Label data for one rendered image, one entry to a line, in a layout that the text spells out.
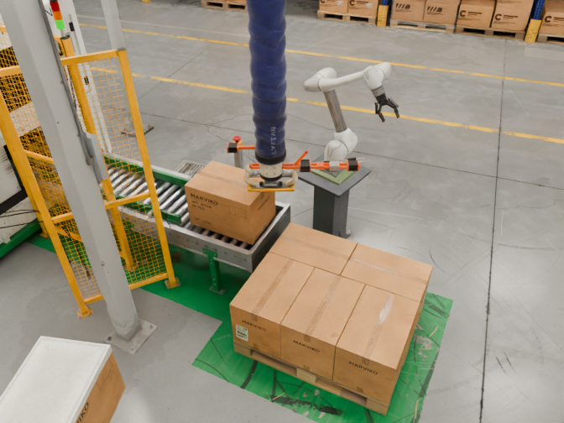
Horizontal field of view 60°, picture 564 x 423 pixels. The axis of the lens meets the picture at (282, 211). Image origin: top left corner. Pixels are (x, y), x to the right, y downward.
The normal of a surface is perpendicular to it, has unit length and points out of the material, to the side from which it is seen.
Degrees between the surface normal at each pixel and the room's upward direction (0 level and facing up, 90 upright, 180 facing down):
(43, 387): 0
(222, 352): 0
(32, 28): 90
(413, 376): 0
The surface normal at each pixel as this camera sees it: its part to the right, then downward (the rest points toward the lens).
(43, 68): 0.89, 0.27
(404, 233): -0.01, -0.78
